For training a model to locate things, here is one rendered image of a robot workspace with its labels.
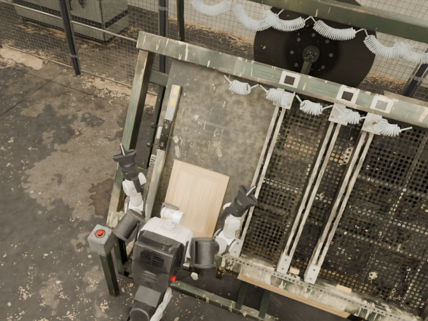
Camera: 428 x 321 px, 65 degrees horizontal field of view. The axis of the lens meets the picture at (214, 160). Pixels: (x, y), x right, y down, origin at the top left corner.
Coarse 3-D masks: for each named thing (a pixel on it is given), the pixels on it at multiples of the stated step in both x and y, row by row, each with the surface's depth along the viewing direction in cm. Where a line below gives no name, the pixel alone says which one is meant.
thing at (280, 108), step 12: (288, 72) 182; (288, 84) 183; (288, 96) 175; (276, 108) 191; (288, 108) 186; (276, 120) 196; (276, 132) 194; (264, 144) 197; (264, 156) 202; (264, 168) 200; (240, 228) 211; (240, 240) 213
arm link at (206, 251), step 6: (198, 246) 172; (204, 246) 170; (210, 246) 170; (216, 246) 176; (198, 252) 171; (204, 252) 169; (210, 252) 170; (216, 252) 176; (198, 258) 171; (204, 258) 169; (210, 258) 170; (204, 264) 168; (210, 264) 169
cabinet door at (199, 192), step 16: (176, 160) 216; (176, 176) 219; (192, 176) 217; (208, 176) 214; (224, 176) 212; (176, 192) 222; (192, 192) 219; (208, 192) 217; (224, 192) 214; (192, 208) 222; (208, 208) 219; (192, 224) 224; (208, 224) 221
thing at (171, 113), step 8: (176, 96) 205; (168, 104) 207; (176, 104) 208; (168, 112) 208; (168, 144) 217; (160, 152) 215; (160, 160) 217; (160, 168) 218; (152, 176) 220; (160, 176) 222; (152, 184) 221; (152, 192) 223; (152, 200) 224; (152, 208) 227
